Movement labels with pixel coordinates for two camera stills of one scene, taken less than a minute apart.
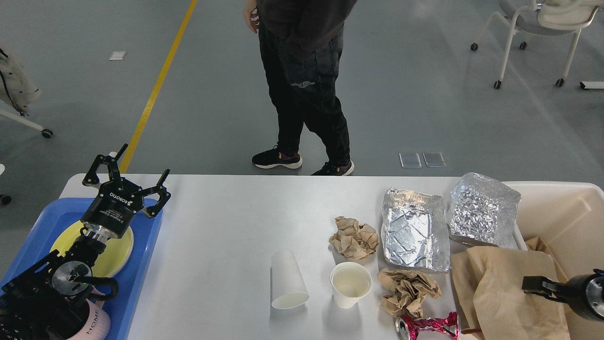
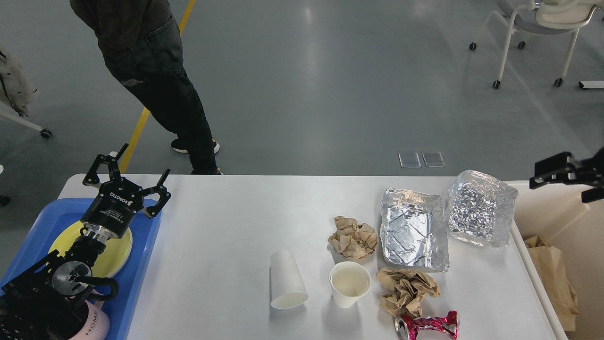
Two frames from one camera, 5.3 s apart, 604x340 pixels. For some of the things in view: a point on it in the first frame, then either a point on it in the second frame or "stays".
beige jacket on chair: x=17 y=87 stays
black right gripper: x=584 y=293 -> x=562 y=168
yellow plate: x=115 y=254 stays
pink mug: x=99 y=321 stays
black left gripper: x=118 y=200 stays
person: x=301 y=44 -> x=141 y=41
